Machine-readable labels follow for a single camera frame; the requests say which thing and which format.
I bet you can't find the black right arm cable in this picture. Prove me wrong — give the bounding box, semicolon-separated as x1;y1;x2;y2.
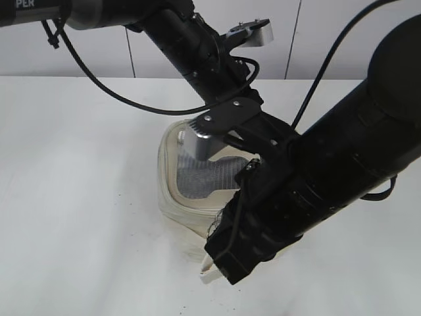
289;0;389;132

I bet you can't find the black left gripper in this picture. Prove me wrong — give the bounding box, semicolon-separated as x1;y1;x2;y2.
184;97;296;161

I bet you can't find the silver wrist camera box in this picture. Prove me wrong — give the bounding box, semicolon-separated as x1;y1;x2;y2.
224;19;274;49

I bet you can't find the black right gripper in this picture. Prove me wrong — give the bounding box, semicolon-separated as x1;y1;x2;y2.
205;159;302;285

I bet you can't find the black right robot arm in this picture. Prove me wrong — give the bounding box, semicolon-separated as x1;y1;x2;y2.
205;16;420;284

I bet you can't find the cream bag with silver top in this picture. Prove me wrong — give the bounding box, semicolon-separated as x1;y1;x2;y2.
157;120;254;284

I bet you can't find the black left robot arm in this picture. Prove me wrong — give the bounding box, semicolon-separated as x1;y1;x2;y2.
1;1;298;104

